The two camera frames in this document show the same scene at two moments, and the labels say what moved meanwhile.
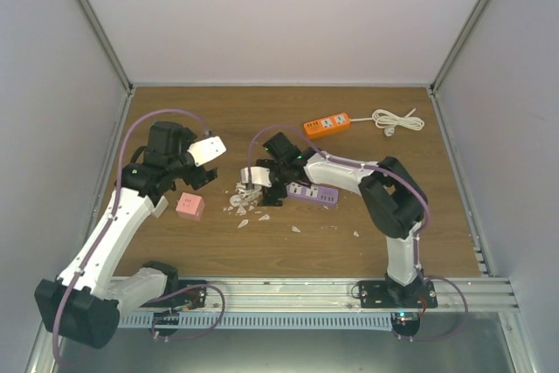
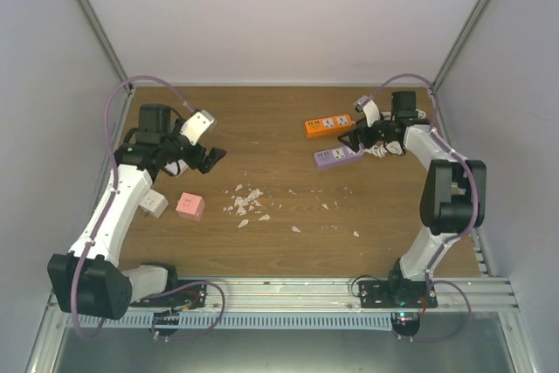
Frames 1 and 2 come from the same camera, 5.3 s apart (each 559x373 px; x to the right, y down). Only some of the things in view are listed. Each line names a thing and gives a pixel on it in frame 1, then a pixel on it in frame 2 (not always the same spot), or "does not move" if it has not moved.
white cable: x=245 y=196 to x=384 y=148
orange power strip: x=326 y=125 does not move
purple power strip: x=313 y=194 to x=337 y=156
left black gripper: x=201 y=177 to x=210 y=159
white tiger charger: x=161 y=207 does not move
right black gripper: x=268 y=195 to x=354 y=136
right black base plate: x=390 y=293 does not move
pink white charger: x=190 y=206 does not move
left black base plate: x=191 y=298 does not move
